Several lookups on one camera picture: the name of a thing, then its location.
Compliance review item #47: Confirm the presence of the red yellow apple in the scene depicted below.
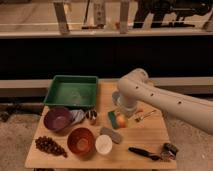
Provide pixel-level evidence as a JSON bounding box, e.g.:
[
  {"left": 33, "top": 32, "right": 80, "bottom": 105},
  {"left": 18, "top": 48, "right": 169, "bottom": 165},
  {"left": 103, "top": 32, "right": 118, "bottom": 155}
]
[{"left": 116, "top": 115, "right": 128, "bottom": 128}]

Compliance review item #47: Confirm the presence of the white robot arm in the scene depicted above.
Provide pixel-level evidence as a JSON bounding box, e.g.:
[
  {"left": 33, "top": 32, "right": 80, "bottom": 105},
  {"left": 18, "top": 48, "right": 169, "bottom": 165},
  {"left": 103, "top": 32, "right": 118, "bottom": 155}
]
[{"left": 117, "top": 68, "right": 213, "bottom": 134}]

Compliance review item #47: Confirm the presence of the red bowl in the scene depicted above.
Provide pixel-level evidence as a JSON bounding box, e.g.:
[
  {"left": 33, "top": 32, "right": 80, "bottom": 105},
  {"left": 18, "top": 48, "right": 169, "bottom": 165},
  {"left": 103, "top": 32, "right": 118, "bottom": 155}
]
[{"left": 67, "top": 127, "right": 95, "bottom": 157}]

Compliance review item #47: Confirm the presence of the purple bowl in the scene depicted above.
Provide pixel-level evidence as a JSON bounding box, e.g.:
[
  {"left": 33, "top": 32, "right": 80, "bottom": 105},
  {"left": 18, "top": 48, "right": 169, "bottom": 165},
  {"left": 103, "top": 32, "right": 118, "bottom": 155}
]
[{"left": 43, "top": 106, "right": 73, "bottom": 132}]

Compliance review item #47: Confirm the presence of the green sponge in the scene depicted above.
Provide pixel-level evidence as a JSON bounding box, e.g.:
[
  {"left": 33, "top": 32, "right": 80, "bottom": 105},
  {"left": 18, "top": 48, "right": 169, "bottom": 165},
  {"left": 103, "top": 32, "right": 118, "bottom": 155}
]
[{"left": 108, "top": 111, "right": 118, "bottom": 129}]

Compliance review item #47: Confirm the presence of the white round cup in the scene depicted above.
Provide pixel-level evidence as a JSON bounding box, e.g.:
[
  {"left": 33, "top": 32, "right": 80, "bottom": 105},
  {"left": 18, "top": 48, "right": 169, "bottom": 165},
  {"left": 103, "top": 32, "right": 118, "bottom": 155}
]
[{"left": 95, "top": 135, "right": 113, "bottom": 155}]

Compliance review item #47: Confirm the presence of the grey crumpled cloth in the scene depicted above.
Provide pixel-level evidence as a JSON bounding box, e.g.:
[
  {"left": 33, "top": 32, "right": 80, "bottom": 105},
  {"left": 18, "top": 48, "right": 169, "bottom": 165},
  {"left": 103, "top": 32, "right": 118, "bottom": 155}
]
[{"left": 71, "top": 109, "right": 86, "bottom": 125}]

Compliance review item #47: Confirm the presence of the dark small object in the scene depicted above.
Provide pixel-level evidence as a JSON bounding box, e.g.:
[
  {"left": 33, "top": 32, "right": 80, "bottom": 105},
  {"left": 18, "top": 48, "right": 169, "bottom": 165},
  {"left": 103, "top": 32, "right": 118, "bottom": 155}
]
[{"left": 163, "top": 143, "right": 179, "bottom": 155}]

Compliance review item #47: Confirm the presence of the green plastic tray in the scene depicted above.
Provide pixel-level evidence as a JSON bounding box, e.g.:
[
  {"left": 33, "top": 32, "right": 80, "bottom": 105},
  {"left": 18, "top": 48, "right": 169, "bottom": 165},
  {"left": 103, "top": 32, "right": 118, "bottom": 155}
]
[{"left": 44, "top": 75, "right": 98, "bottom": 108}]

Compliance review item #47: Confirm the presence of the bunch of dark grapes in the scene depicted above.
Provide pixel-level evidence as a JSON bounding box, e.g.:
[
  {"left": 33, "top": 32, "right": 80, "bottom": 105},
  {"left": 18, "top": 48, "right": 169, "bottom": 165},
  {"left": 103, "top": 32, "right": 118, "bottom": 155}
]
[{"left": 35, "top": 136, "right": 68, "bottom": 158}]

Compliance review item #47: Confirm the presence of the black handled brush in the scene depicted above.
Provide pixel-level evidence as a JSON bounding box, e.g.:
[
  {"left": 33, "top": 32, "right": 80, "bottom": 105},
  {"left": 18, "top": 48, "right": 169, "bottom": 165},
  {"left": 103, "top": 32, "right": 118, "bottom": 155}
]
[{"left": 128, "top": 147, "right": 170, "bottom": 161}]

